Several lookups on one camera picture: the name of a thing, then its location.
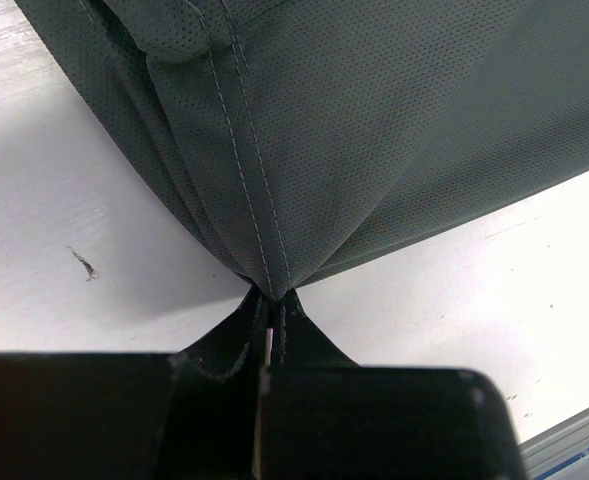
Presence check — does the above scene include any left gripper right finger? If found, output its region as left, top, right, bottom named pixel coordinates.
left=273, top=289, right=358, bottom=368

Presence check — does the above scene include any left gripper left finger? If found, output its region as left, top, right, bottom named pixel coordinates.
left=175, top=289, right=271, bottom=380

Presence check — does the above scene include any dark grey t shirt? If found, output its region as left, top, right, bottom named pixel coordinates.
left=20, top=1, right=589, bottom=300

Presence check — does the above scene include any aluminium rail frame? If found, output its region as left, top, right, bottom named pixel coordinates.
left=520, top=408, right=589, bottom=479

